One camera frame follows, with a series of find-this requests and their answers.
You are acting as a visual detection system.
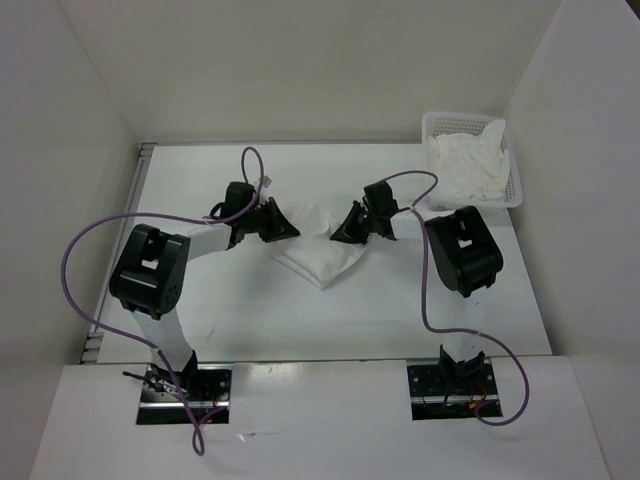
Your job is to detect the white pleated skirt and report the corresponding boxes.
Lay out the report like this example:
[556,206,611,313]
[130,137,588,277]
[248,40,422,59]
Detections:
[265,202,366,290]

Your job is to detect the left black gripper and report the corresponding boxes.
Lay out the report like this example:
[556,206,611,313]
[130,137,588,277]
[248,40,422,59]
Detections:
[241,196,299,243]

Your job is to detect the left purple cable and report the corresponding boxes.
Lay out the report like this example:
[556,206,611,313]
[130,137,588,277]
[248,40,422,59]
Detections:
[60,145,266,457]

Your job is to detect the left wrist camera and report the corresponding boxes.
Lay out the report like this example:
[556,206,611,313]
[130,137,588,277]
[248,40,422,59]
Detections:
[254,175,272,202]

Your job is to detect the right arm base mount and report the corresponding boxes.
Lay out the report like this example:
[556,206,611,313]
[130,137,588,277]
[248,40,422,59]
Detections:
[407,347,502,421]

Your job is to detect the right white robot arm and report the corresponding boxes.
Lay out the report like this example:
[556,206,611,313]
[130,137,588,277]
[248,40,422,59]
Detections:
[331,181,504,393]

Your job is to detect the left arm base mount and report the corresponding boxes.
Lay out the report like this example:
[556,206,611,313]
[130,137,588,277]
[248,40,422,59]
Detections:
[122,364,232,426]

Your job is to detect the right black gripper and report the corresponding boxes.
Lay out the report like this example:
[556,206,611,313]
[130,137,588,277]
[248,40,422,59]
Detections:
[331,201,379,245]

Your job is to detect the white perforated plastic basket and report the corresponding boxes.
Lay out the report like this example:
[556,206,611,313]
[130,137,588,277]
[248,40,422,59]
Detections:
[422,112,523,209]

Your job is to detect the white skirts in basket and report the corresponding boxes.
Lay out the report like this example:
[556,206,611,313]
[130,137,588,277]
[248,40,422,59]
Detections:
[427,119,510,201]

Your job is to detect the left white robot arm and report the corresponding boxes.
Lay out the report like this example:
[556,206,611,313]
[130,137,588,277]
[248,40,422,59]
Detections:
[109,182,300,400]

